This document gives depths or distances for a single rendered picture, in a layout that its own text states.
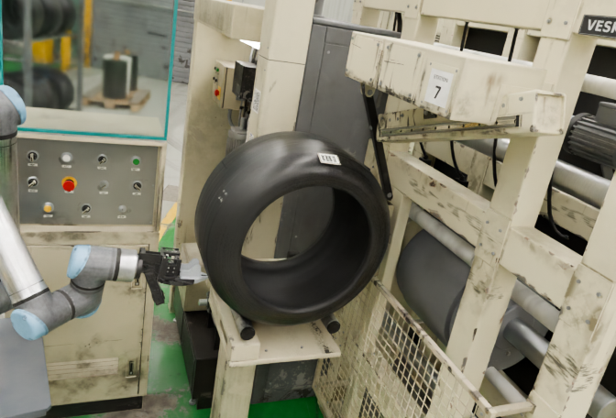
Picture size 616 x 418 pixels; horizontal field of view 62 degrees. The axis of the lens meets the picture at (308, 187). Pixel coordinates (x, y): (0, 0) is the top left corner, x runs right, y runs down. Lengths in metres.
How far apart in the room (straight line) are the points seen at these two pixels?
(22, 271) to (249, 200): 0.59
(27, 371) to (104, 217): 0.60
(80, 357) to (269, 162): 1.36
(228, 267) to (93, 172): 0.83
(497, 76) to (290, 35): 0.69
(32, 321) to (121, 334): 0.93
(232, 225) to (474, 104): 0.68
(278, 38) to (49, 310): 1.00
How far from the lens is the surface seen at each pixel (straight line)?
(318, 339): 1.78
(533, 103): 1.24
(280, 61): 1.68
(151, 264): 1.52
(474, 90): 1.25
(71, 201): 2.13
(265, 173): 1.37
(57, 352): 2.41
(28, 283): 1.49
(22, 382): 1.91
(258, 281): 1.79
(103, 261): 1.47
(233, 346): 1.60
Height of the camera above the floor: 1.82
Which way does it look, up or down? 19 degrees down
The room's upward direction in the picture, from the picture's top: 10 degrees clockwise
